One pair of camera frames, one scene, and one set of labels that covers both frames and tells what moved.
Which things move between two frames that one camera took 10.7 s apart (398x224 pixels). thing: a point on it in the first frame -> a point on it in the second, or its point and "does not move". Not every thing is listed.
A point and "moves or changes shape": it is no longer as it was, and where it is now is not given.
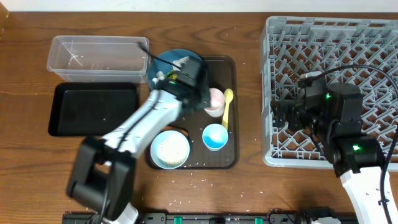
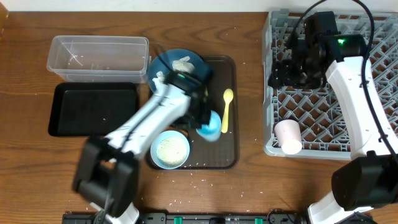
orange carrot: [168, 127] does not move
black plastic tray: [91, 109] does not move
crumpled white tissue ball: [180, 62] does not move
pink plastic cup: [217, 102] -> [288, 135]
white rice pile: [172, 149] does not move
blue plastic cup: [214, 136] moves or changes shape
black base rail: [216, 218] does not move
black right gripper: [281, 114] -> [281, 76]
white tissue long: [160, 76] does not move
